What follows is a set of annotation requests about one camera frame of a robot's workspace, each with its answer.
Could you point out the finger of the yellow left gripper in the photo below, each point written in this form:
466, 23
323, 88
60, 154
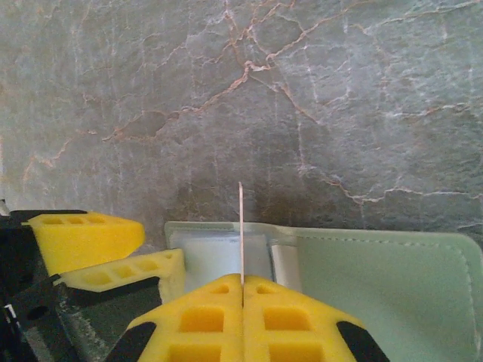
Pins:
151, 267
90, 237

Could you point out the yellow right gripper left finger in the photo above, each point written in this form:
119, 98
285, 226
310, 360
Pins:
200, 324

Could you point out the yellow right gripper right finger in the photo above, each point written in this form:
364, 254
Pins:
287, 324

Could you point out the gold credit card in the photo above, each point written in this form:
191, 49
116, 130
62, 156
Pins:
241, 226

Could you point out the green card holder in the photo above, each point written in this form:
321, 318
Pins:
377, 283

